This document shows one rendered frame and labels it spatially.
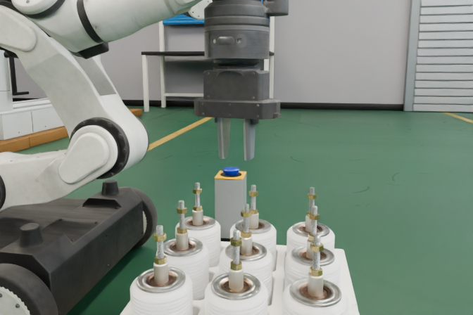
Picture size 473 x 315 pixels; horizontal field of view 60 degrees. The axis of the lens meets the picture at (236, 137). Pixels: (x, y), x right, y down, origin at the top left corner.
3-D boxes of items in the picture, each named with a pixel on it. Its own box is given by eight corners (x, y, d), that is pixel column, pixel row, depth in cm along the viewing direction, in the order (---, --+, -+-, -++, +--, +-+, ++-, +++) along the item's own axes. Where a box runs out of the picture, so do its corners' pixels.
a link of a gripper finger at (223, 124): (230, 155, 60) (230, 113, 59) (222, 159, 57) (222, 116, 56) (220, 154, 61) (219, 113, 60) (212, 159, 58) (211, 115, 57)
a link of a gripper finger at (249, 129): (243, 161, 57) (243, 117, 55) (249, 157, 59) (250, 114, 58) (253, 162, 56) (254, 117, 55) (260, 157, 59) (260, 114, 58)
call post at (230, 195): (215, 296, 104) (213, 178, 99) (219, 282, 111) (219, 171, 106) (242, 299, 103) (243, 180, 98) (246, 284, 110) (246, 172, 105)
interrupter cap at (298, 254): (304, 245, 77) (304, 241, 77) (342, 256, 72) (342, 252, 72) (282, 259, 71) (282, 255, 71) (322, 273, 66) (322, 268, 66)
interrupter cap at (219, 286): (203, 297, 59) (203, 292, 59) (219, 272, 67) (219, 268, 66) (254, 306, 57) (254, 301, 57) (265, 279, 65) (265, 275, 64)
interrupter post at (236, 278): (226, 290, 61) (226, 270, 61) (230, 283, 63) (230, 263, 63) (241, 293, 60) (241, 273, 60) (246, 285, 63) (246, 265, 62)
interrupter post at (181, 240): (174, 251, 74) (173, 234, 74) (178, 245, 77) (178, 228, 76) (186, 252, 74) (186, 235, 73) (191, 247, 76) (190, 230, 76)
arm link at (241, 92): (181, 117, 55) (179, 26, 53) (209, 110, 64) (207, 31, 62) (272, 121, 51) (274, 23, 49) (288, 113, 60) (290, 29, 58)
